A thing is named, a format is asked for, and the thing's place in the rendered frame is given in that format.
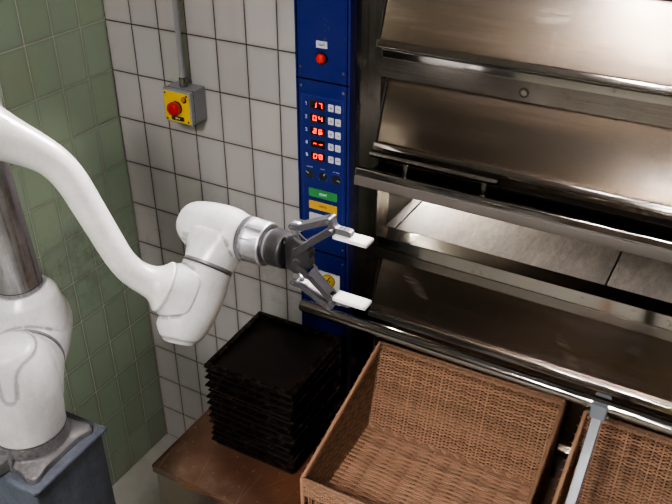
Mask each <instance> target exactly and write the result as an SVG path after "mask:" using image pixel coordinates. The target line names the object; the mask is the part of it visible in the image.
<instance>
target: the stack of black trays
mask: <svg viewBox="0 0 672 504"><path fill-rule="evenodd" d="M341 340H342V337H340V336H337V335H333V334H330V333H327V332H324V331H321V330H318V329H315V328H312V327H308V326H305V325H302V324H299V323H296V322H293V321H290V320H287V319H283V318H280V317H277V316H274V315H271V314H268V313H265V312H262V311H259V312H258V313H257V314H256V315H255V316H254V317H253V318H251V319H250V320H249V321H248V322H247V323H246V324H245V325H244V326H243V327H242V328H241V329H240V330H239V331H238V332H237V333H236V334H235V335H234V336H233V337H232V338H231V339H230V340H229V341H228V342H227V343H226V344H225V345H224V346H223V347H222V348H220V349H219V350H218V351H217V352H216V353H215V354H214V355H213V356H212V357H211V358H210V359H209V360H208V361H207V362H206V363H205V364H204V368H206V369H207V370H206V371H205V372H207V373H208V374H207V375H206V376H205V378H207V379H209V381H208V382H207V383H206V384H205V386H207V387H210V388H209V389H208V390H209V391H211V392H210V393H209V394H208V395H207V396H206V397H207V398H210V400H209V401H208V402H207V403H208V404H210V405H211V406H210V407H209V408H208V409H209V410H211V411H212V412H211V413H210V414H209V415H208V416H209V417H211V419H210V420H209V422H210V423H213V424H215V425H214V426H213V427H212V429H214V430H213V431H212V432H211V433H212V434H214V436H213V437H212V438H211V439H212V440H214V441H217V443H219V444H221V445H223V446H226V447H228V448H231V449H233V450H235V451H238V452H240V453H242V454H245V455H247V456H249V457H252V458H254V459H256V460H259V461H261V462H264V463H266V464H268V465H271V466H273V467H275V468H278V469H280V470H282V471H285V472H287V473H289V474H293V473H294V472H295V471H296V470H297V468H298V467H299V466H300V464H301V463H302V462H303V461H304V459H305V458H306V457H307V455H308V454H309V453H310V451H311V450H312V449H313V448H314V446H315V445H316V444H317V442H318V441H319V440H320V439H321V437H322V436H323V435H324V433H325V432H326V430H328V428H329V427H330V425H331V424H332V423H331V422H332V421H333V420H334V418H335V417H336V414H337V413H338V411H339V410H340V406H339V404H340V403H341V402H342V400H339V399H338V398H339V397H340V396H341V393H339V392H340V390H341V388H340V386H341V385H342V384H341V383H338V382H339V380H340V379H341V378H340V377H338V376H337V375H338V374H339V373H340V371H341V370H340V368H341V367H342V366H343V364H340V363H339V361H340V360H341V359H342V358H340V357H339V356H340V354H341V353H342V352H343V351H340V350H338V349H339V348H340V347H341V346H342V344H341V343H340V341H341Z"/></svg>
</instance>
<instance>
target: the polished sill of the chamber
mask: <svg viewBox="0 0 672 504"><path fill-rule="evenodd" d="M376 247H378V248H381V249H385V250H388V251H392V252H396V253H399V254H403V255H406V256H410V257H413V258H417V259H420V260H424V261H427V262H431V263H434V264H438V265H441V266H445V267H448V268H452V269H455V270H459V271H462V272H466V273H469V274H473V275H477V276H480V277H484V278H487V279H491V280H494V281H498V282H501V283H505V284H508V285H512V286H515V287H519V288H522V289H526V290H529V291H533V292H536V293H540V294H543V295H547V296H550V297H554V298H558V299H561V300H565V301H568V302H572V303H575V304H579V305H582V306H586V307H589V308H593V309H596V310H600V311H603V312H607V313H610V314H614V315H617V316H621V317H624V318H628V319H631V320H635V321H639V322H642V323H646V324H649V325H653V326H656V327H660V328H663V329H667V330H670V331H672V303H669V302H665V301H662V300H658V299H654V298H651V297H647V296H643V295H640V294H636V293H632V292H628V291H625V290H621V289H617V288H614V287H610V286H606V285H602V284H599V283H595V282H591V281H588V280H584V279H580V278H577V277H573V276H569V275H565V274H562V273H558V272H554V271H551V270H547V269H543V268H540V267H536V266H532V265H528V264H525V263H521V262H517V261H514V260H510V259H506V258H502V257H499V256H495V255H491V254H488V253H484V252H480V251H477V250H473V249H469V248H465V247H462V246H458V245H454V244H451V243H447V242H443V241H439V240H436V239H432V238H428V237H425V236H421V235H417V234H414V233H410V232H406V231H402V230H399V229H395V228H391V227H388V226H385V227H384V228H383V229H382V230H381V231H380V232H379V233H378V234H377V235H376Z"/></svg>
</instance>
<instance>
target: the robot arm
mask: <svg viewBox="0 0 672 504"><path fill-rule="evenodd" d="M9 163H11V164H15V165H19V166H22V167H26V168H29V169H31V170H34V171H36V172H38V173H39V174H41V175H42V176H44V177H45V178H46V179H48V180H49V181H50V182H51V183H52V184H53V185H54V187H55V188H56V189H57V190H58V192H59V193H60V194H61V196H62V197H63V198H64V200H65V202H66V203H67V205H68V206H69V208H70V209H71V211H72V212H73V214H74V215H75V217H76V219H77V220H78V222H79V223H80V225H81V226H82V228H83V230H84V231H85V233H86V234H87V236H88V237H89V239H90V240H91V242H92V244H93V245H94V247H95V248H96V250H97V251H98V253H99V254H100V256H101V257H102V259H103V260H104V262H105V263H106V265H107V266H108V267H109V269H110V270H111V271H112V272H113V273H114V275H115V276H116V277H117V278H118V279H119V280H120V281H122V282H123V283H124V284H125V285H127V286H128V287H129V288H131V289H132V290H134V291H136V292H137V293H139V294H141V295H142V296H144V297H145V298H146V299H147V300H148V301H149V303H150V306H151V309H152V310H153V311H155V312H157V314H158V315H159V316H158V319H157V328H158V332H159V334H160V336H162V338H163V340H164V341H166V342H170V343H174V344H178V345H184V346H193V345H194V344H196V343H197V342H199V341H201V340H202V339H203V338H204V337H205V336H206V334H207V333H208V332H209V330H210V329H211V327H212V325H213V324H214V322H215V320H216V318H217V316H218V314H219V312H220V310H221V307H222V305H223V302H224V300H225V297H226V294H227V291H228V286H229V282H230V279H231V276H232V274H233V272H234V270H235V268H236V267H237V265H238V264H239V262H240V261H245V262H249V263H252V264H255V265H259V266H267V265H271V266H274V267H277V268H280V269H289V270H291V271H292V272H293V279H292V280H290V284H291V285H293V286H295V287H297V288H300V289H301V290H302V291H303V292H305V293H306V294H307V295H308V296H310V297H311V298H312V299H313V300H315V301H316V302H317V303H318V304H320V305H321V306H322V307H323V308H325V309H326V310H327V311H330V310H331V309H332V308H333V307H334V306H335V305H336V304H337V305H340V306H343V307H346V308H350V307H354V308H357V309H360V310H363V311H365V310H366V309H367V308H368V307H369V306H370V305H371V304H372V300H369V299H366V298H363V297H360V296H357V295H353V294H350V293H347V292H344V291H341V290H340V291H339V292H338V293H337V291H336V290H335V289H334V288H333V287H332V286H331V285H330V284H329V282H328V281H327V280H326V279H325V278H324V277H323V276H322V275H321V273H320V272H319V271H318V267H317V266H316V265H315V264H314V263H315V257H314V254H315V249H314V248H313V245H315V244H316V243H318V242H320V241H322V240H323V239H325V238H327V237H329V236H331V235H333V234H334V235H333V236H332V238H333V239H335V240H338V241H342V242H345V243H349V244H352V245H355V246H359V247H362V248H367V247H368V246H369V245H371V244H372V243H373V242H374V238H371V237H368V236H364V235H361V234H357V233H354V230H353V229H352V228H348V227H345V226H341V225H339V224H338V223H337V220H336V219H337V215H336V214H334V213H333V214H329V215H324V216H320V217H316V218H312V219H307V220H301V219H295V220H294V221H293V222H291V223H290V224H289V225H288V228H289V229H290V230H292V231H289V230H285V229H282V228H279V226H278V225H277V224H276V223H274V222H270V221H267V220H263V219H260V218H258V217H253V216H251V215H249V214H247V213H246V212H245V211H243V210H241V209H238V208H236V207H232V206H229V205H225V204H220V203H215V202H206V201H197V202H191V203H189V204H187V205H186V206H185V207H184V208H183V209H182V210H181V212H180V213H179V215H178V217H177V221H176V230H177V233H178V235H179V237H180V238H181V240H182V241H183V242H184V244H186V252H185V256H184V258H183V261H182V263H174V262H170V263H169V264H166V265H164V266H153V265H150V264H147V263H145V262H144V261H142V260H141V259H140V258H138V257H137V256H136V255H135V254H134V252H133V251H132V250H131V248H130V247H129V245H128V244H127V242H126V240H125V238H124V237H123V235H122V233H121V231H120V230H119V228H118V226H117V224H116V223H115V221H114V219H113V217H112V216H111V214H110V212H109V210H108V209H107V207H106V205H105V203H104V202H103V200H102V198H101V196H100V195H99V193H98V191H97V189H96V188H95V186H94V184H93V183H92V181H91V179H90V178H89V176H88V174H87V173H86V172H85V170H84V169H83V167H82V166H81V165H80V164H79V162H78V161H77V160H76V159H75V158H74V157H73V156H72V155H71V154H70V153H69V152H68V151H67V150H66V149H65V148H64V147H62V146H61V145H60V144H58V143H57V142H56V141H54V140H53V139H51V138H50V137H48V136H47V135H45V134H43V133H42V132H40V131H39V130H37V129H35V128H34V127H32V126H30V125H29V124H27V123H26V122H24V121H23V120H21V119H19V118H18V117H16V116H15V115H13V114H12V113H10V112H9V111H7V110H6V109H5V108H3V104H2V96H1V85H0V476H1V475H3V474H5V473H6V472H8V471H11V472H13V473H15V474H17V475H19V476H21V477H23V478H24V479H25V480H26V481H27V482H28V483H29V484H36V483H38V482H40V481H41V480H42V479H43V477H44V475H45V474H46V472H47V471H48V470H49V469H50V468H51V467H52V466H53V465H55V464H56V463H57V462H58V461H59V460H60V459H61V458H62V457H63V456H64V455H65V454H66V453H67V452H69V451H70V450H71V449H72V448H73V447H74V446H75V445H76V444H77V443H78V442H79V441H81V440H82V439H84V438H86V437H87V436H89V435H90V434H91V433H92V429H91V425H90V424H88V423H84V422H78V421H75V420H73V419H70V418H68V417H67V415H66V412H65V403H64V397H63V394H64V364H65V361H66V358H67V355H68V351H69V347H70V343H71V336H72V329H73V315H72V310H71V307H70V304H69V302H68V300H67V299H66V297H65V296H64V295H63V294H62V293H61V292H60V290H59V288H58V285H57V283H56V282H55V281H54V280H53V279H51V278H49V277H47V276H45V275H43V274H41V271H40V268H39V264H38V261H37V257H36V254H35V251H34V247H33V244H32V240H31V237H30V233H29V230H28V226H27V223H26V220H25V216H24V213H23V209H22V206H21V202H20V199H19V195H18V192H17V189H16V185H15V182H14V178H13V175H12V171H11V168H10V164H9ZM327 225H328V228H326V229H325V230H323V231H321V232H319V233H318V234H316V235H313V236H312V237H310V238H308V239H305V238H304V237H303V236H302V235H301V234H300V232H301V231H304V230H309V229H313V228H318V227H322V226H327ZM308 269H311V271H310V272H307V271H306V270H308ZM331 295H332V296H331Z"/></svg>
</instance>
